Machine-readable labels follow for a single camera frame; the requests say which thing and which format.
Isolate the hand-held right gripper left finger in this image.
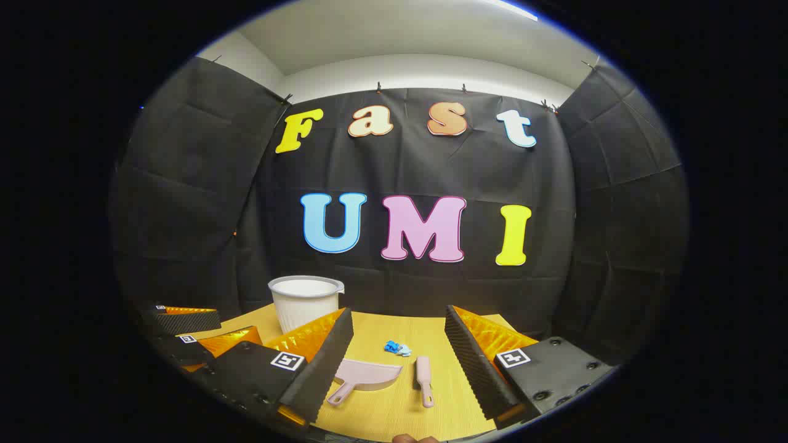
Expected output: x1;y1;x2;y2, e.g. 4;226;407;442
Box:
197;306;356;431

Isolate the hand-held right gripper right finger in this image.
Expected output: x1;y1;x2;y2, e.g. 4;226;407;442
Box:
443;304;618;431

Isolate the pale pink dustpan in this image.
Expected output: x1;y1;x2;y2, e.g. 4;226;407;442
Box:
326;358;404;407

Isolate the small pale pink broom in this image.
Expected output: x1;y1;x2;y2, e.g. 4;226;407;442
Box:
412;356;435;409

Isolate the white ribbed garbage bin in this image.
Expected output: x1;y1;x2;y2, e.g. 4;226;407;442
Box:
268;275;345;334

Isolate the yellow wooden desktop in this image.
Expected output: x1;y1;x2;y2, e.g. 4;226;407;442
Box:
203;301;524;442

